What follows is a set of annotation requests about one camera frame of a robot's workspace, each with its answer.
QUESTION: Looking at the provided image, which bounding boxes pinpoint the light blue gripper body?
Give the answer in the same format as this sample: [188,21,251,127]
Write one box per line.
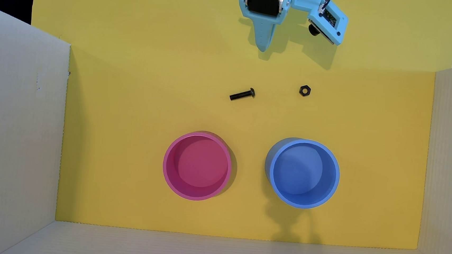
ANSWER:
[237,0,296,28]

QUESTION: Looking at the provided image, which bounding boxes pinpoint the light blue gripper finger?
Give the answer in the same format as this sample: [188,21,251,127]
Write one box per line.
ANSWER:
[249,20,278,54]

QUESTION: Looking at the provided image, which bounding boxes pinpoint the black round-head bolt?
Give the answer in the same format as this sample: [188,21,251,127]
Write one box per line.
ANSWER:
[229,86,256,103]

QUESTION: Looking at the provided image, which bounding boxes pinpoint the white cardboard box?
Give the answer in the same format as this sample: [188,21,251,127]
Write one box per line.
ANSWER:
[0,3,452,254]

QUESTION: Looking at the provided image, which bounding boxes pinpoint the blue round cup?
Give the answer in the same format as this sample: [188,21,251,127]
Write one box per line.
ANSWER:
[262,136,343,212]

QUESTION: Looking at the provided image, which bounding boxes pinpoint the yellow paper mat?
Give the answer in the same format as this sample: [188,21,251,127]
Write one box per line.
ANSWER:
[16,0,452,253]

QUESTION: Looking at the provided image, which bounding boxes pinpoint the pink round cup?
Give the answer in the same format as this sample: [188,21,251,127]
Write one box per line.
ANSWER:
[160,129,235,204]

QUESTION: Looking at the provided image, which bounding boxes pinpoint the light blue wrist camera module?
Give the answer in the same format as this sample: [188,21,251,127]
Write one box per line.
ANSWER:
[289,0,351,47]

